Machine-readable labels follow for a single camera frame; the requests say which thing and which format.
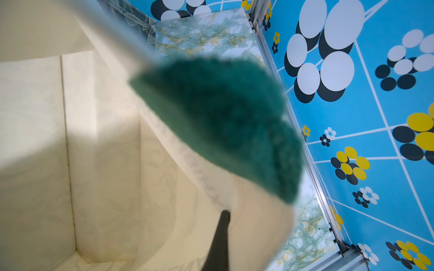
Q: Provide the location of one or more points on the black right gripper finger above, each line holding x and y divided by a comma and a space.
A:
217, 258

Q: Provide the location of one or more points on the cream tote bag green handles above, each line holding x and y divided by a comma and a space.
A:
111, 162

